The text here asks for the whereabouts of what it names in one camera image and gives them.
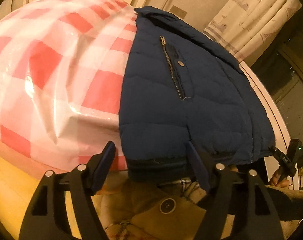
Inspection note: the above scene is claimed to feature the printed white curtain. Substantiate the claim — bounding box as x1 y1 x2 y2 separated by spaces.
204 0 303 63

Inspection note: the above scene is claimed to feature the wall socket panel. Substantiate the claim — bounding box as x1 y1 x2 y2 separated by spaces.
171 5 188 16

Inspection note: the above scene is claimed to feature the dark window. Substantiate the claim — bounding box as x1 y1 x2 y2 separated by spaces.
254 0 303 145

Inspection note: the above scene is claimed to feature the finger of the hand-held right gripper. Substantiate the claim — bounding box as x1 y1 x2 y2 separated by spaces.
268 145 296 179

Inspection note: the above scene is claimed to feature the white window sill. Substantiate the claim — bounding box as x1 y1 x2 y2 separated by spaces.
239 62 300 190

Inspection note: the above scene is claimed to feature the navy puffer jacket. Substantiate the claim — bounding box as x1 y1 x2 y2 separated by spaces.
118 6 276 183

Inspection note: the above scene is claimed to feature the person's right forearm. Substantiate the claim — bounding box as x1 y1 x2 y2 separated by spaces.
263 184 303 227

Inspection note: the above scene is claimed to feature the person's right hand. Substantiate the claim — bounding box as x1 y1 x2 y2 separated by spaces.
270 170 295 188

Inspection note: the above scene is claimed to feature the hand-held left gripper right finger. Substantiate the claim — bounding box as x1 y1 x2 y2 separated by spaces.
188 141 284 240

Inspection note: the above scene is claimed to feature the red checkered plastic sheet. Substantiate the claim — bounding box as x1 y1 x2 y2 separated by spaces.
0 0 139 180

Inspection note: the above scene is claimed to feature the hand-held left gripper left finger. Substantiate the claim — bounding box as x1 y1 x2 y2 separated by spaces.
18 141 117 240

